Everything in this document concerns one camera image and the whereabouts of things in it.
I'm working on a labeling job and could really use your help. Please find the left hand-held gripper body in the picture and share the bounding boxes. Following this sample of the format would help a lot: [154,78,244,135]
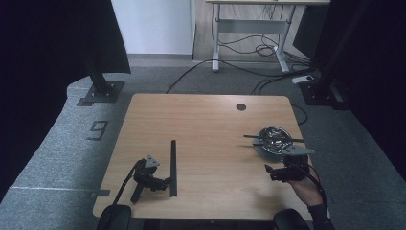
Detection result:
[130,154,161,203]

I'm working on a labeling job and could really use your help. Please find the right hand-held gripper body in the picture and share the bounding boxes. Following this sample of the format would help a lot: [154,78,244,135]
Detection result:
[280,145,316,183]

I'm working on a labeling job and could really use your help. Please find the black bar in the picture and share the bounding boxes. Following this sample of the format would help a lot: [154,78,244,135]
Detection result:
[169,139,178,198]

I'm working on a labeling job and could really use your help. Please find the metal bowl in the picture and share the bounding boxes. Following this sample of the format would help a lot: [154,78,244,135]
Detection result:
[253,126,294,163]

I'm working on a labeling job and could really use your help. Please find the single black chopstick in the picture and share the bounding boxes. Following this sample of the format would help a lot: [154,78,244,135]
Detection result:
[242,133,305,144]
[252,141,290,148]

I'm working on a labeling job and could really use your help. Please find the person's right hand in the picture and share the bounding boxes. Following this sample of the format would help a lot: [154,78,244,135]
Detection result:
[288,169,324,208]

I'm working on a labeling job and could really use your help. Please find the person's right knee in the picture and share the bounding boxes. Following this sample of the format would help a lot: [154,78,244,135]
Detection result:
[273,208,311,230]

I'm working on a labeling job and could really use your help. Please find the black metal stand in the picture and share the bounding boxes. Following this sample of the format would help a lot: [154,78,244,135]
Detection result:
[299,0,372,111]

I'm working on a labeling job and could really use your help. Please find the white power strip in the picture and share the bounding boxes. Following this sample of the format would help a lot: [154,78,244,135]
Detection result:
[291,74,316,85]

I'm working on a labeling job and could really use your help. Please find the black stand base left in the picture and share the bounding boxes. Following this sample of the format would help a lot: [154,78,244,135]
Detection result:
[76,54,125,107]

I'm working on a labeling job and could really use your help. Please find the dark curtain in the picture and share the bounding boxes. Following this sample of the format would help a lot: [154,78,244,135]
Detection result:
[292,0,406,181]

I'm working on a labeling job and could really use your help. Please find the left hand-held gripper cable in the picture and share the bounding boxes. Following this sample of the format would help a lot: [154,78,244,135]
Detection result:
[103,158,145,224]

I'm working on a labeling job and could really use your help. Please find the hand-held gripper cable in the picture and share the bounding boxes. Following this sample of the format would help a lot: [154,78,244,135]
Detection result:
[285,159,329,219]
[103,158,145,224]

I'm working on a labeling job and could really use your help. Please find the right hand-held gripper cable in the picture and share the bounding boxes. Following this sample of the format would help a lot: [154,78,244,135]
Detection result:
[285,159,329,219]

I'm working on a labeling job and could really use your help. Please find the short black floor cable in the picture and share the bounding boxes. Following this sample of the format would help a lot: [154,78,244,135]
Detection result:
[290,103,308,126]

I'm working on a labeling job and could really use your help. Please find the long black floor cable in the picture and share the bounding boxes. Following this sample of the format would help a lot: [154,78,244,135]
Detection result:
[165,58,315,95]

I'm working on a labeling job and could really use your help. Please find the tangled black floor cables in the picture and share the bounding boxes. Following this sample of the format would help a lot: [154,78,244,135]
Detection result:
[219,32,312,66]

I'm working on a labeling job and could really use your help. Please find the grey desk frame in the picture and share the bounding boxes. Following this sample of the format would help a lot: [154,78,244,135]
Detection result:
[205,0,331,74]

